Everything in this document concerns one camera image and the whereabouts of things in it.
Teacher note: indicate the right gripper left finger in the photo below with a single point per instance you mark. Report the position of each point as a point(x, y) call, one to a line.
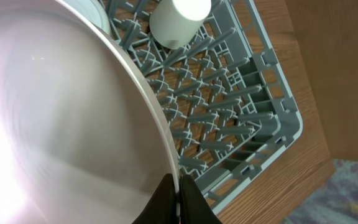
point(162, 206)

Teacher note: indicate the small grey bowl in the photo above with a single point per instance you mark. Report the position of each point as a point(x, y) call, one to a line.
point(93, 11)

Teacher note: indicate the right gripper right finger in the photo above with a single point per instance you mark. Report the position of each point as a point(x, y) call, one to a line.
point(194, 208)

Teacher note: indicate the white paper cup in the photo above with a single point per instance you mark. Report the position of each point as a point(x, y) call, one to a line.
point(174, 23)

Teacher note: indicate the white plate with cutlery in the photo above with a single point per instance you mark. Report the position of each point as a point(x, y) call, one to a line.
point(83, 138)

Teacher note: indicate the grey dishwasher rack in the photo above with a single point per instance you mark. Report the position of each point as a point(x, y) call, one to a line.
point(225, 97)

